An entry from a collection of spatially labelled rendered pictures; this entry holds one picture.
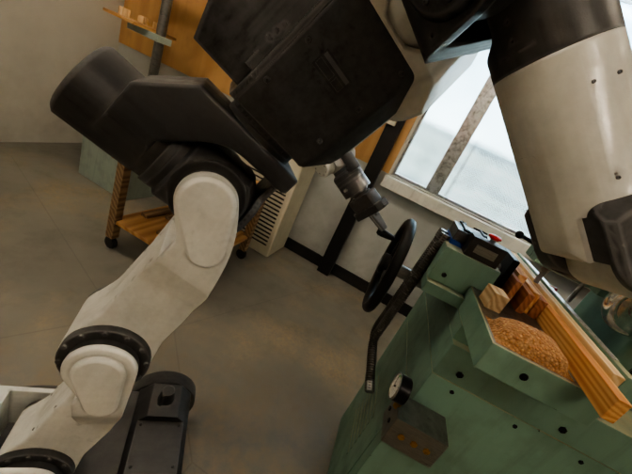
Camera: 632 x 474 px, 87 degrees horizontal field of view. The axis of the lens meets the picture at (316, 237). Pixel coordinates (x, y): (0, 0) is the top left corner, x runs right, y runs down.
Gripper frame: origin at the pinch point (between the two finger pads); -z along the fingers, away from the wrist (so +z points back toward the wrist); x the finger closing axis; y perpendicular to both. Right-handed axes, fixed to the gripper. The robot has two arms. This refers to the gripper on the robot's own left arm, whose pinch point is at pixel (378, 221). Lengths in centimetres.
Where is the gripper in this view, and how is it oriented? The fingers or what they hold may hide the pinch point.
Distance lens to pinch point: 102.1
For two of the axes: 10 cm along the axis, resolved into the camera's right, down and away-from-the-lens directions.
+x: 5.6, -3.1, -7.7
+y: 6.0, -4.9, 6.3
